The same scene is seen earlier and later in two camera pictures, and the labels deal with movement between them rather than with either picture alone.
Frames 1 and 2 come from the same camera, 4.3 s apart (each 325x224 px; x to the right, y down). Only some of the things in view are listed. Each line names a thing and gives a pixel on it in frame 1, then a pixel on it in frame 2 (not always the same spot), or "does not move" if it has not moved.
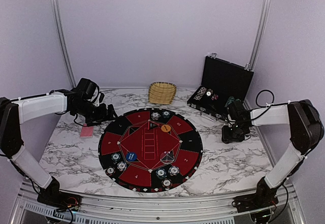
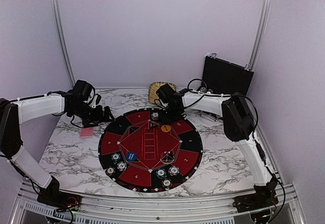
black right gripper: (225, 136) -> (164, 121)
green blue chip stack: (115, 157) does not move
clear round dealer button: (167, 157) does not move
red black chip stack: (110, 171) does not move
